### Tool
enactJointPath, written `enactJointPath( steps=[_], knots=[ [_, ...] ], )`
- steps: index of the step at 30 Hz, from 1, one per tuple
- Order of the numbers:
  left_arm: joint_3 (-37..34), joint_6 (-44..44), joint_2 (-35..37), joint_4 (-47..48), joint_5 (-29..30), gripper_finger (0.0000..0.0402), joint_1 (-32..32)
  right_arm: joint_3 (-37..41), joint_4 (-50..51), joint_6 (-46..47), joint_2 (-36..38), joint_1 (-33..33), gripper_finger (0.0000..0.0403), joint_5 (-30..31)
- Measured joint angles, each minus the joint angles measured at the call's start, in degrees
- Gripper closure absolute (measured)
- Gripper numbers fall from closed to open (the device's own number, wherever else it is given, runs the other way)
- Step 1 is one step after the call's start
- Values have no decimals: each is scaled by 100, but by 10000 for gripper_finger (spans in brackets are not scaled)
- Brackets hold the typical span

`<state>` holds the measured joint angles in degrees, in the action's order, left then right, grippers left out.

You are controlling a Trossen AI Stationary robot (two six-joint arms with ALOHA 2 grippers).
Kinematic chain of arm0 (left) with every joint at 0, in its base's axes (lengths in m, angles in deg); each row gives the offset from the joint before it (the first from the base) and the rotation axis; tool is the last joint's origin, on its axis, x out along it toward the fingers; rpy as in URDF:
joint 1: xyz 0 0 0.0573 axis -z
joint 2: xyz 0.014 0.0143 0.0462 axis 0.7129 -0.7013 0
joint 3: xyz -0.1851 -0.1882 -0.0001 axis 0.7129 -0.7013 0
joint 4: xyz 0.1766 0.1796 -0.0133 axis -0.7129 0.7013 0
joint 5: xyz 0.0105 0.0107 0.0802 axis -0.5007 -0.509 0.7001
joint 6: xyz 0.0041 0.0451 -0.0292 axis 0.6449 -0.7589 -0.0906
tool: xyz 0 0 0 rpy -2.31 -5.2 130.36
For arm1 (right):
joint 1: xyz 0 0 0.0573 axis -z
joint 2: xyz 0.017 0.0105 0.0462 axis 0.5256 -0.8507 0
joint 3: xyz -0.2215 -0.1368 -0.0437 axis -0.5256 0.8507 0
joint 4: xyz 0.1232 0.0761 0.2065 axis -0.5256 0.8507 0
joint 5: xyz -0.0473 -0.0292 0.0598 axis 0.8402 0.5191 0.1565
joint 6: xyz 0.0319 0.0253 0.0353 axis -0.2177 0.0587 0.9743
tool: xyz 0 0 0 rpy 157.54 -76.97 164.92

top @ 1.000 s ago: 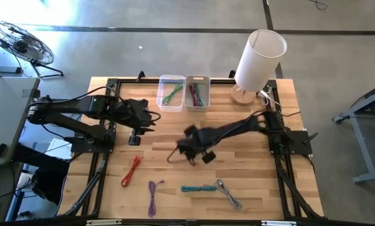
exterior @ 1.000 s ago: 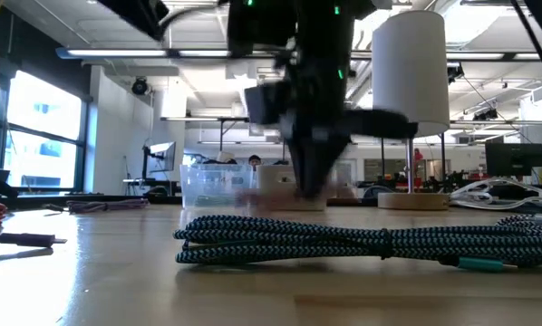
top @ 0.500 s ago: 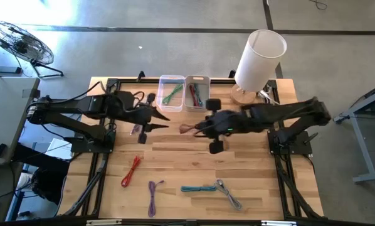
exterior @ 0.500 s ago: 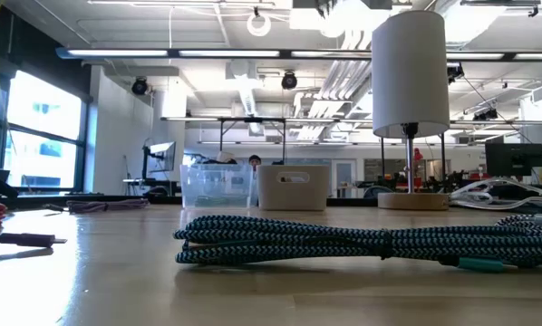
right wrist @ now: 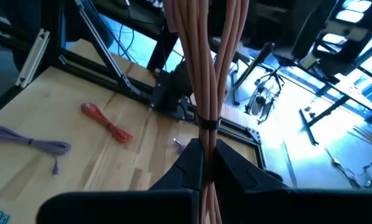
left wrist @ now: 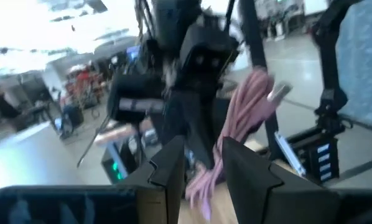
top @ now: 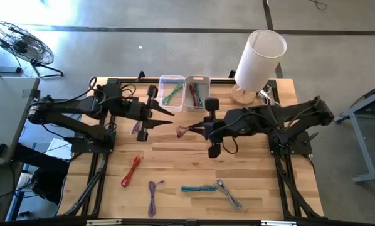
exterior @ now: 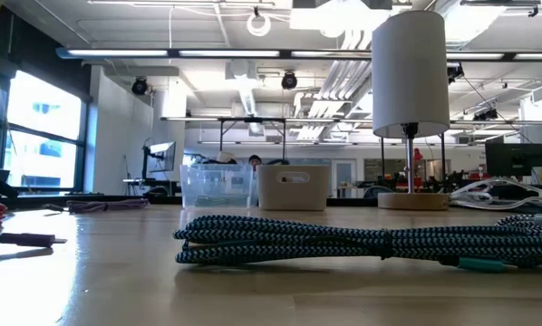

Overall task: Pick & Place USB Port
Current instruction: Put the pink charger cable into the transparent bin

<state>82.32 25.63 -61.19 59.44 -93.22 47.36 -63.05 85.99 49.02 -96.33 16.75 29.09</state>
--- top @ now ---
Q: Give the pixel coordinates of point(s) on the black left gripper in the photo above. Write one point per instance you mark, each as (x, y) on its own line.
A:
(137, 110)

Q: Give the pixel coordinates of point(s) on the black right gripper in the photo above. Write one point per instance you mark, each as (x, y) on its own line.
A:
(220, 128)

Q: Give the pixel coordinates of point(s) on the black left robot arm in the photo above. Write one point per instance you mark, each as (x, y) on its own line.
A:
(81, 106)

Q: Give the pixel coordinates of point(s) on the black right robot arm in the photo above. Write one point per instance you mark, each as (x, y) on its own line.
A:
(284, 116)

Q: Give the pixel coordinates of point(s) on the beige plastic bin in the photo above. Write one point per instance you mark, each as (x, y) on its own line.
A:
(187, 107)

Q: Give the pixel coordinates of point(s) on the clear plastic bin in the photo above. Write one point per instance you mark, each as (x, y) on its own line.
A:
(165, 84)

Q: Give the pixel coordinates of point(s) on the white shade table lamp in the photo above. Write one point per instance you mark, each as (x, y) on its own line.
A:
(262, 59)

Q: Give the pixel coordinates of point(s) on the white paper sheet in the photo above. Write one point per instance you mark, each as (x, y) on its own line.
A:
(60, 148)

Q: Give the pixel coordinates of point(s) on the black bag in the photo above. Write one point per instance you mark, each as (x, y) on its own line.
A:
(48, 185)

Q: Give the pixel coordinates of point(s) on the grey side table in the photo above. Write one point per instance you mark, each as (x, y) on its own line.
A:
(8, 110)

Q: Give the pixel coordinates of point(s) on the black floor fan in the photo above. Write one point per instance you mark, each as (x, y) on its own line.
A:
(21, 44)

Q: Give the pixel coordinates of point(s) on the grey metal desk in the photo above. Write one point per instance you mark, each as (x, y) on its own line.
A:
(362, 141)

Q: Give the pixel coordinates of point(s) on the black aluminium rig frame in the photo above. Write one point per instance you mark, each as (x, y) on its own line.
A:
(220, 81)

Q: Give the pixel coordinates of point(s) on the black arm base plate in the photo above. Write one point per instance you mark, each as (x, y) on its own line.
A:
(300, 148)
(81, 146)

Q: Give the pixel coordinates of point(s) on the silver frame bracket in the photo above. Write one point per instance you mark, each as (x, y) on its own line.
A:
(278, 223)
(103, 222)

